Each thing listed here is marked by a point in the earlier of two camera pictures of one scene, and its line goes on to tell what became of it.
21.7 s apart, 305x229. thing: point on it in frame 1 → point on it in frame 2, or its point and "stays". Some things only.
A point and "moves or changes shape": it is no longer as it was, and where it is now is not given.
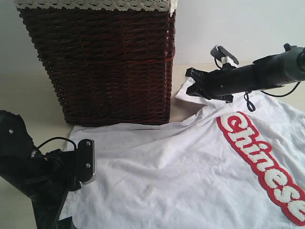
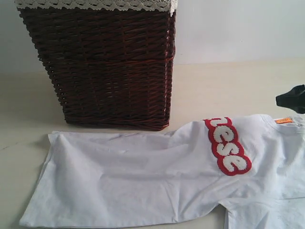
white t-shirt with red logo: (238, 165) moves or changes shape
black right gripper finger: (196, 89) → (294, 99)
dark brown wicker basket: (107, 67) stays
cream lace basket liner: (169, 5) stays
